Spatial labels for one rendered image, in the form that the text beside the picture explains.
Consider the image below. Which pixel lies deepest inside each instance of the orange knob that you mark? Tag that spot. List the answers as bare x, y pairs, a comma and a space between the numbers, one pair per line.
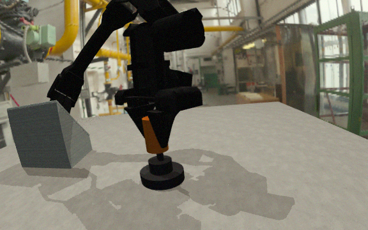
152, 144

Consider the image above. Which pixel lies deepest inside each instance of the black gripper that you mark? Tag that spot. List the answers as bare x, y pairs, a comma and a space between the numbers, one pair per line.
151, 91

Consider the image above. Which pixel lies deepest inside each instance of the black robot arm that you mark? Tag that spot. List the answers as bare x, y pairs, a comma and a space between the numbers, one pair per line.
165, 30

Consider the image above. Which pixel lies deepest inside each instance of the black stepped round pedestal with shaft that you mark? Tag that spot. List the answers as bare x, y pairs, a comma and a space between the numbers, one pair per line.
162, 173

